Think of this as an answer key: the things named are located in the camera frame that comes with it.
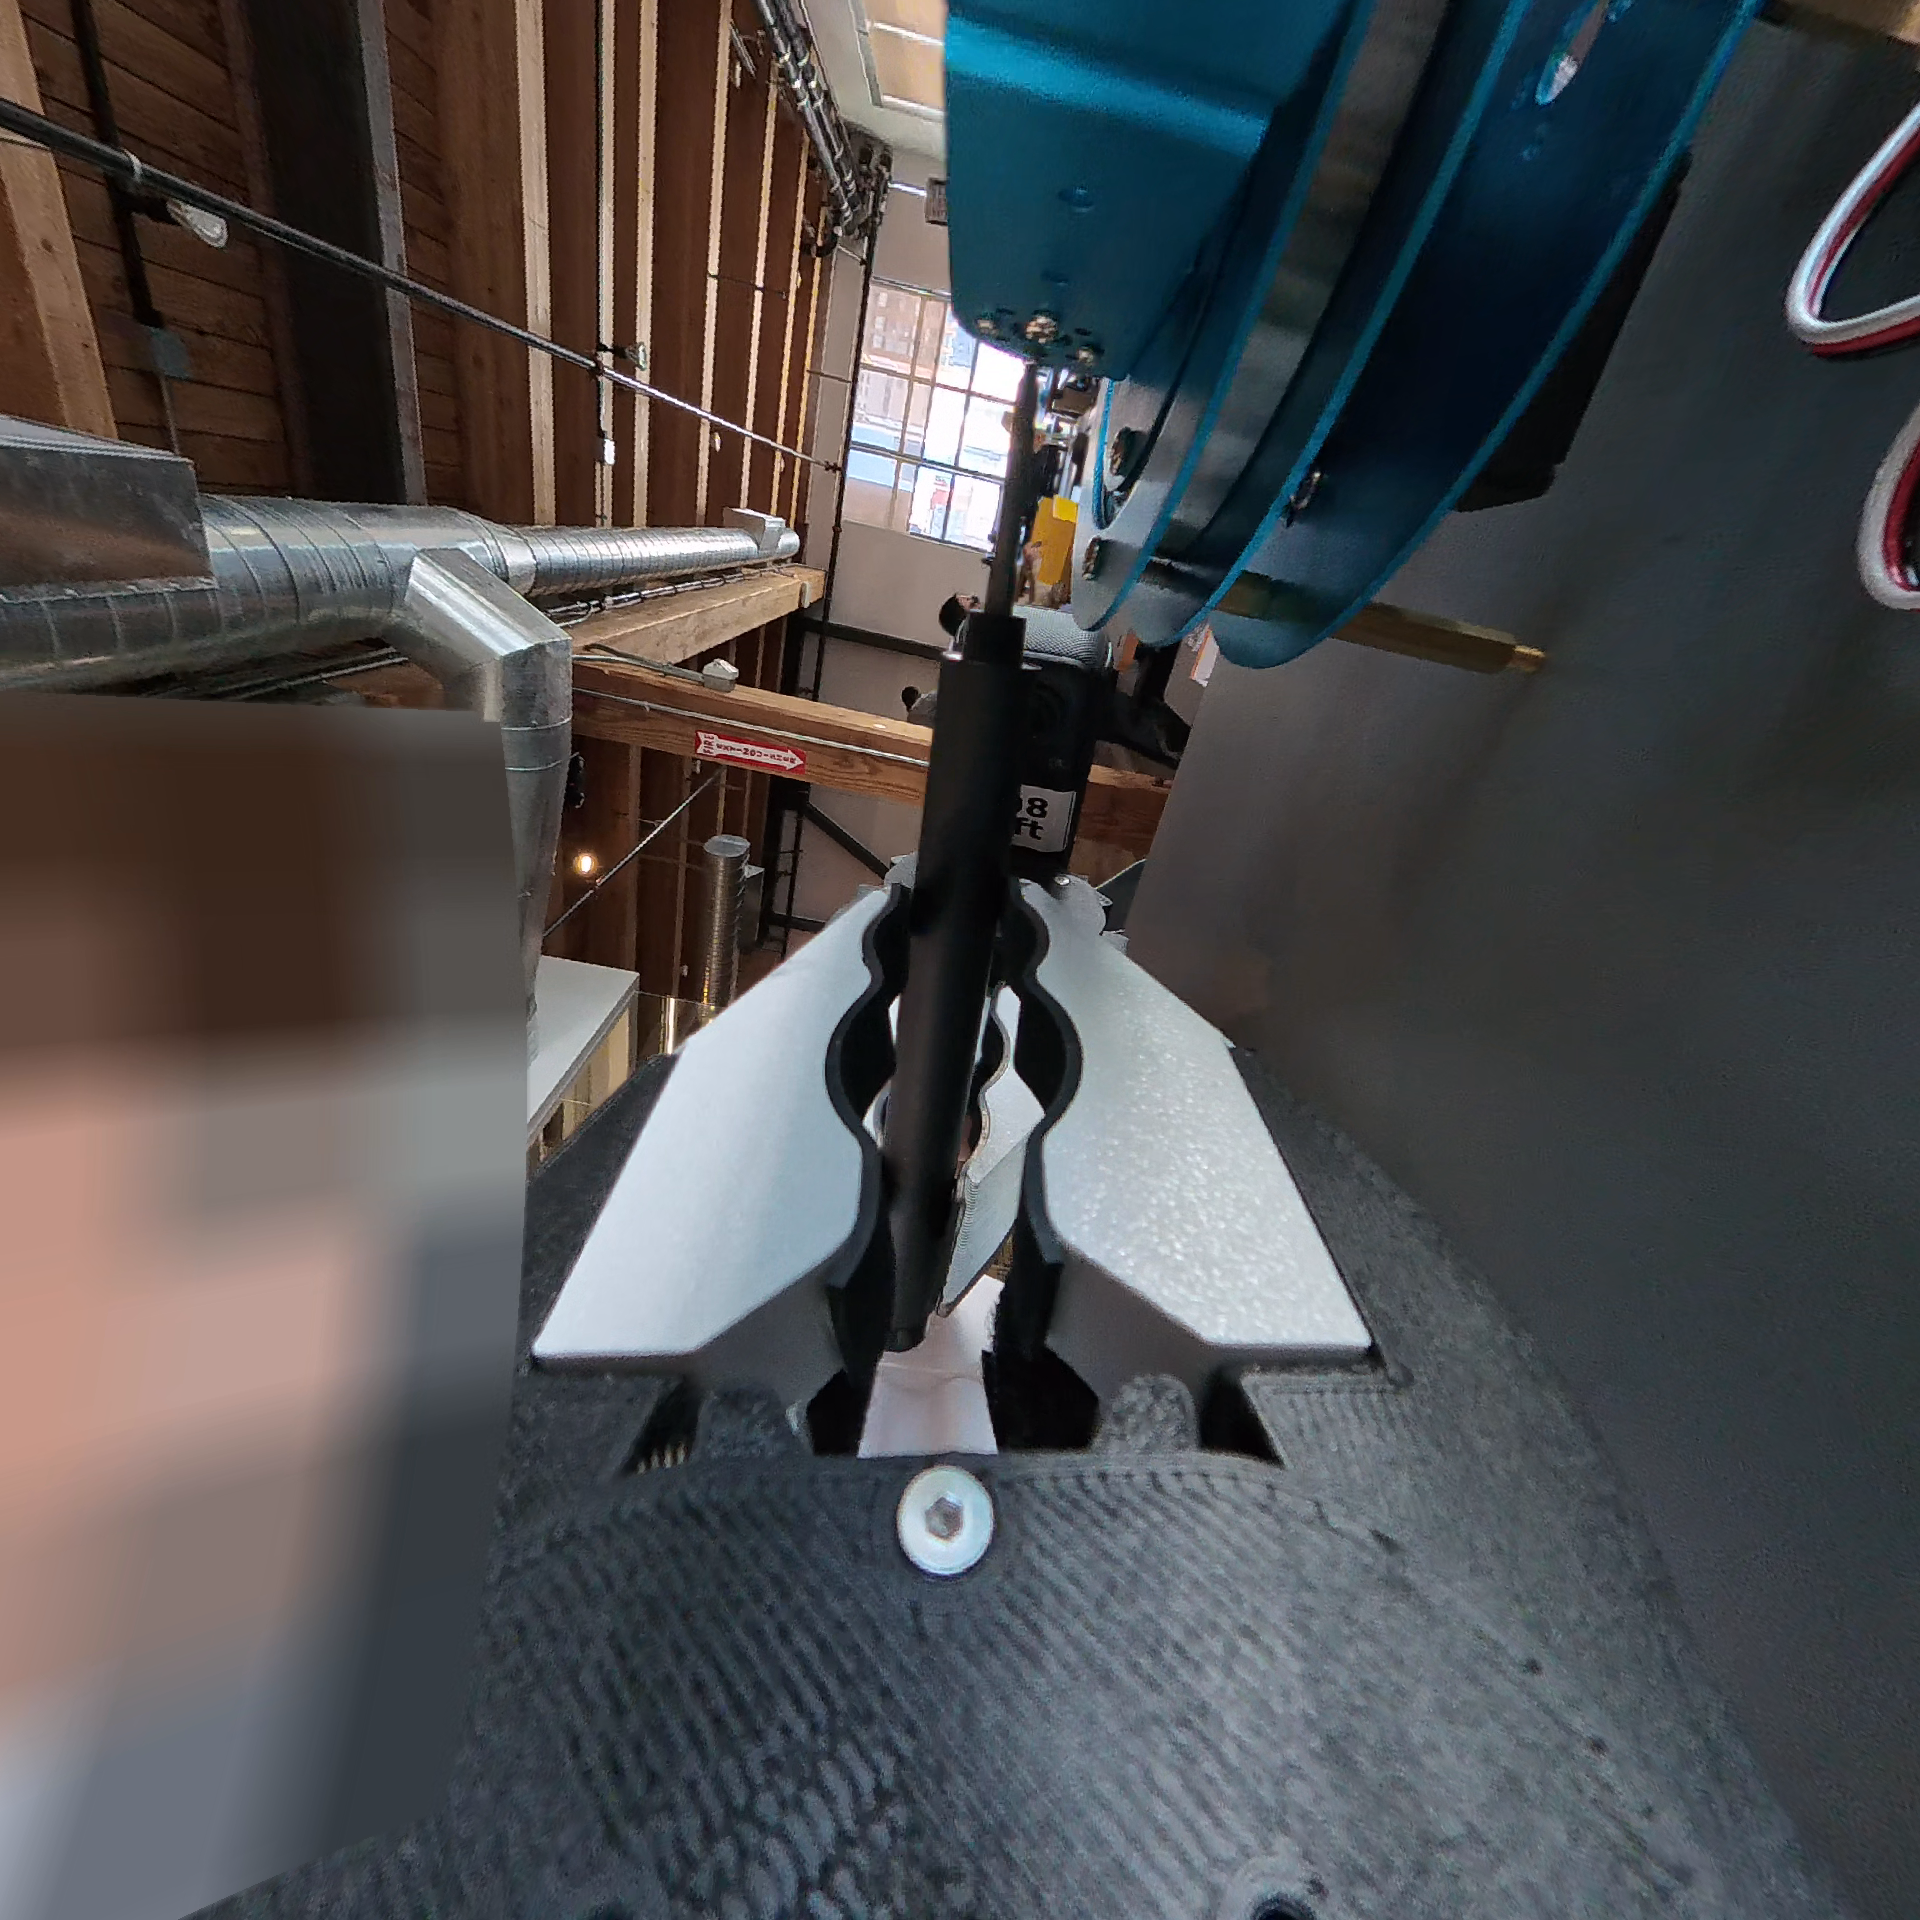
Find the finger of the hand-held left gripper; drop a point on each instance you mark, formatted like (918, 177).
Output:
(994, 1214)

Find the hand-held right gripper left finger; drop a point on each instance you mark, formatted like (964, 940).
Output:
(704, 1201)

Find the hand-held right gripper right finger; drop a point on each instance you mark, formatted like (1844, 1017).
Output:
(1202, 1185)

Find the black electric screwdriver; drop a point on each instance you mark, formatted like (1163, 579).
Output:
(955, 901)

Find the blue metal toy robot arm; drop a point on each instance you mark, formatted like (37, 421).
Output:
(1202, 226)

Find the dark grey desk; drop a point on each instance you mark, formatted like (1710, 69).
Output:
(1575, 1050)

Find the yellow box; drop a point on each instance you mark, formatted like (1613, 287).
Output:
(1052, 557)

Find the wooden beam with red sign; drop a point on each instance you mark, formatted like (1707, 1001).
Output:
(840, 745)

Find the multi-pane window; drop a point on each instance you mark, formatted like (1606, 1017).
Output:
(931, 435)

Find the red white sign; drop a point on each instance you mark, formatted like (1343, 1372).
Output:
(751, 754)

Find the brass standoff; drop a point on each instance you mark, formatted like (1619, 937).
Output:
(1440, 643)

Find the black tension rod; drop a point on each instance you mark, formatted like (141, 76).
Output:
(451, 301)

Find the small metal duct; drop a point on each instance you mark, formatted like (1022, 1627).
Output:
(725, 916)

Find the long round metal duct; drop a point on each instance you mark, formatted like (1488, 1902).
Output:
(600, 548)

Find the large metal duct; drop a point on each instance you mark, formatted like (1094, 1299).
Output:
(494, 722)

